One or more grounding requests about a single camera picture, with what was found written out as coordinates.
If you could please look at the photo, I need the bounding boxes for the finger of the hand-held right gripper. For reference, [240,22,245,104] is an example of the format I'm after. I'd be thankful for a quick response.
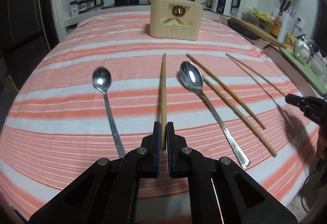
[284,93,308,110]

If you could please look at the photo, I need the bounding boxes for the green drying mat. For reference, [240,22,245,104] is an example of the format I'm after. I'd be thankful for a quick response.
[279,47,327,95]

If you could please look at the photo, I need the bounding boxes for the pink white striped tablecloth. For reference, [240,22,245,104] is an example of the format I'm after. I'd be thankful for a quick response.
[0,6,318,215]

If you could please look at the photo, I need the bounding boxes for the large steel spoon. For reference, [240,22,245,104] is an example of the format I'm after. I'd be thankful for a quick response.
[179,61,250,169]

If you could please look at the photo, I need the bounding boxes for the row of spice jars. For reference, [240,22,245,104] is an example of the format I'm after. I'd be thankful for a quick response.
[70,0,89,17]

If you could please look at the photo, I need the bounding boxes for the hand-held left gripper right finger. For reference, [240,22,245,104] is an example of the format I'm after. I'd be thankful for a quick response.
[166,122,298,224]

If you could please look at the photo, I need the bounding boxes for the black flat appliance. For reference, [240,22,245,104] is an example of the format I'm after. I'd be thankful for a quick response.
[227,18,261,40]

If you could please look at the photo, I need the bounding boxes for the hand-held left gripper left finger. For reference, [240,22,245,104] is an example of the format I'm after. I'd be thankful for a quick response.
[28,122,162,224]

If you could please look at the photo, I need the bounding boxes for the yellow green snack bags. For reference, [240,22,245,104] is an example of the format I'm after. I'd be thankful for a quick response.
[241,7,275,32]

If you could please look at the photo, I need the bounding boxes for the yellow small box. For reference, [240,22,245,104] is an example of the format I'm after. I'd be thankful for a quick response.
[283,32,298,51]

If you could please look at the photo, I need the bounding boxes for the cream utensil holder box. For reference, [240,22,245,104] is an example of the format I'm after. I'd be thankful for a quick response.
[149,0,204,41]

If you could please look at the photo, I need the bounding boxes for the brown sauce bottle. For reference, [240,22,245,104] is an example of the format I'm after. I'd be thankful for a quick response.
[270,9,283,38]

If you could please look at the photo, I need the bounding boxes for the black cable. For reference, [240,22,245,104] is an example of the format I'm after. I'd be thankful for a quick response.
[300,162,320,215]

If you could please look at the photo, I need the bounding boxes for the white knife holder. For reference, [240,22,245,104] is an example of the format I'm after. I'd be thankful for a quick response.
[273,7,297,43]

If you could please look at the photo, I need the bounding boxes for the person's right hand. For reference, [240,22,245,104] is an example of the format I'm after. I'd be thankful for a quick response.
[316,125,327,164]

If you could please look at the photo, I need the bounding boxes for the white bowl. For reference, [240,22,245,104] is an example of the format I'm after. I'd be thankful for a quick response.
[310,60,327,78]

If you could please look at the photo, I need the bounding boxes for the wooden cutting board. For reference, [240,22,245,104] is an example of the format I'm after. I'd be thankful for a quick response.
[230,16,288,49]

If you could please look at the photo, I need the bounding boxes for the black gas stove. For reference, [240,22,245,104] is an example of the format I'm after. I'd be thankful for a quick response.
[103,0,152,9]

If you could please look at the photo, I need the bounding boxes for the small steel spoon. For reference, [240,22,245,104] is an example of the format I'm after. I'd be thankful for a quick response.
[92,67,126,159]

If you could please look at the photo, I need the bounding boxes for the dark grey refrigerator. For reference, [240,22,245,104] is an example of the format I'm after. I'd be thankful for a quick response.
[0,0,52,83]

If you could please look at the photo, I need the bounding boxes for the white teapot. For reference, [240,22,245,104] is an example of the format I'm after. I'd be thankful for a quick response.
[292,39,311,64]

